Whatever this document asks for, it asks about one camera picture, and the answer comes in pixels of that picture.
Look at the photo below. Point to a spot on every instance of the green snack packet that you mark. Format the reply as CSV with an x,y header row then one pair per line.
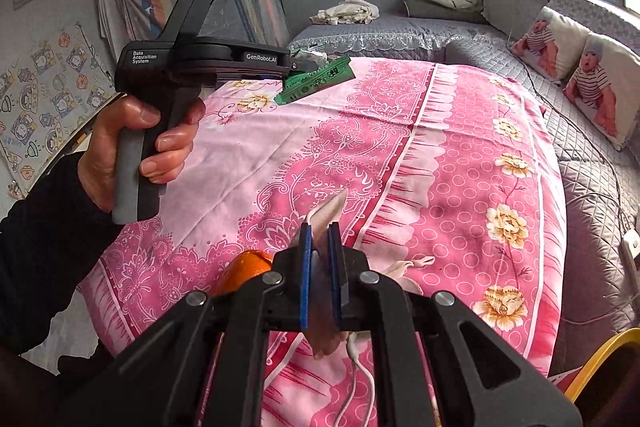
x,y
320,79

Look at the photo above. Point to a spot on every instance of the grey quilted bed cover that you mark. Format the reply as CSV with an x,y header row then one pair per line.
x,y
585,187

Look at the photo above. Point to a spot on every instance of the orange snack bag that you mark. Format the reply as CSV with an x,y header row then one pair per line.
x,y
245,268

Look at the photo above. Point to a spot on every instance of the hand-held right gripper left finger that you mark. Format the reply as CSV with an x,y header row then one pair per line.
x,y
305,277

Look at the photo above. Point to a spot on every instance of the grey cushion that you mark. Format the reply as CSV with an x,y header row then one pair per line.
x,y
515,4

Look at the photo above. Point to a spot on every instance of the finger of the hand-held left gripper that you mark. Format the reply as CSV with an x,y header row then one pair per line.
x,y
302,67

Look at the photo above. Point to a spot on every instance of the yellow bin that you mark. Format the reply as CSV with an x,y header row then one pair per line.
x,y
600,354

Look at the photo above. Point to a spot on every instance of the person's left hand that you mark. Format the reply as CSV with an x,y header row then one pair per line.
x,y
102,157

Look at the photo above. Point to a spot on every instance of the crumpled white cloth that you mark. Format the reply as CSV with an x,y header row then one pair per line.
x,y
345,12

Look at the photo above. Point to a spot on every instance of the hanging white garment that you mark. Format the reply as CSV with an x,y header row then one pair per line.
x,y
112,17

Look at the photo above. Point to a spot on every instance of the pink face mask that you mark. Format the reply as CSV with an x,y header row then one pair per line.
x,y
321,302

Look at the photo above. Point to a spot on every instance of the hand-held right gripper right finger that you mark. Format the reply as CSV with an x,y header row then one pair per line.
x,y
345,287

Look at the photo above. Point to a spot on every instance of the person's left forearm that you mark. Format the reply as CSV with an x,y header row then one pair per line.
x,y
45,257

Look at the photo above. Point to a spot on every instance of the cartoon print mat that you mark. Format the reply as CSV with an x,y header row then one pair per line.
x,y
45,107

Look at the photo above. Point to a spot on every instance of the baby print pillow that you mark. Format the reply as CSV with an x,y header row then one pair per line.
x,y
545,42
605,92

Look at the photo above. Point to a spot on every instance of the pink floral blanket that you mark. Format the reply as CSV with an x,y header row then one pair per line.
x,y
375,167

